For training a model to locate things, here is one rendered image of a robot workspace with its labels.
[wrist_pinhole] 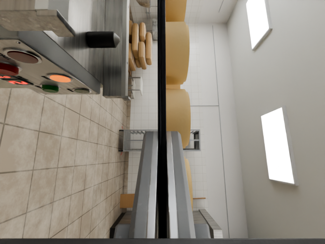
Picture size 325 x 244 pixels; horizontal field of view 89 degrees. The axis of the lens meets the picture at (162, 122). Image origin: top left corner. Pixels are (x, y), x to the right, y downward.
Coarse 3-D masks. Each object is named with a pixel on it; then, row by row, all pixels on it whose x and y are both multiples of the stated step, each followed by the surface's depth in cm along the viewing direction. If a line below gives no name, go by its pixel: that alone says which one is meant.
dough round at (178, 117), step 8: (168, 96) 12; (176, 96) 12; (184, 96) 12; (168, 104) 12; (176, 104) 12; (184, 104) 12; (168, 112) 12; (176, 112) 12; (184, 112) 12; (168, 120) 12; (176, 120) 12; (184, 120) 12; (168, 128) 12; (176, 128) 12; (184, 128) 12; (184, 136) 12; (184, 144) 13
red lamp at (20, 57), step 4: (8, 52) 21; (12, 52) 21; (16, 52) 21; (20, 52) 21; (12, 56) 22; (16, 56) 22; (20, 56) 22; (24, 56) 22; (28, 56) 22; (32, 56) 22; (16, 60) 23; (20, 60) 23; (24, 60) 23; (28, 60) 23; (32, 60) 23; (36, 60) 23
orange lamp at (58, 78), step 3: (51, 78) 30; (54, 78) 30; (57, 78) 30; (60, 78) 30; (63, 78) 30; (66, 78) 30; (60, 81) 31; (63, 81) 31; (66, 81) 31; (69, 81) 31
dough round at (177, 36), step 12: (168, 24) 12; (180, 24) 12; (168, 36) 12; (180, 36) 12; (168, 48) 12; (180, 48) 12; (168, 60) 12; (180, 60) 12; (168, 72) 13; (180, 72) 13; (168, 84) 15; (180, 84) 15
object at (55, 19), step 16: (0, 0) 14; (16, 0) 14; (32, 0) 14; (48, 0) 14; (64, 0) 16; (0, 16) 15; (16, 16) 15; (32, 16) 15; (48, 16) 14; (64, 16) 16; (64, 32) 16
